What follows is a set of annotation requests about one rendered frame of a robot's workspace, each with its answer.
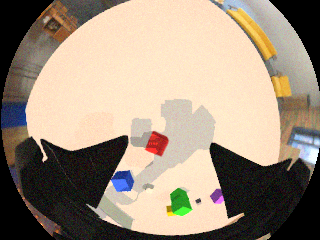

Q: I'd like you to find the green block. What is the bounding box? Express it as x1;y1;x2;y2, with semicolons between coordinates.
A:
171;196;193;216
171;188;189;203

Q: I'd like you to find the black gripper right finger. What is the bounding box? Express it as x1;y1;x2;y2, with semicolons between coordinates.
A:
209;141;292;219

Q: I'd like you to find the blue block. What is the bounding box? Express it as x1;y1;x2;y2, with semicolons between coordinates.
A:
111;171;133;192

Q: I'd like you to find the purple cube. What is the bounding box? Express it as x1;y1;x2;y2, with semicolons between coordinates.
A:
209;188;224;204

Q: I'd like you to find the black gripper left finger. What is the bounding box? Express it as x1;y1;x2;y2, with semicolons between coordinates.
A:
40;135;129;209

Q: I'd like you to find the red block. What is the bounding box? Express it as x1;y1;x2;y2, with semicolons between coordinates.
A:
145;131;169;156

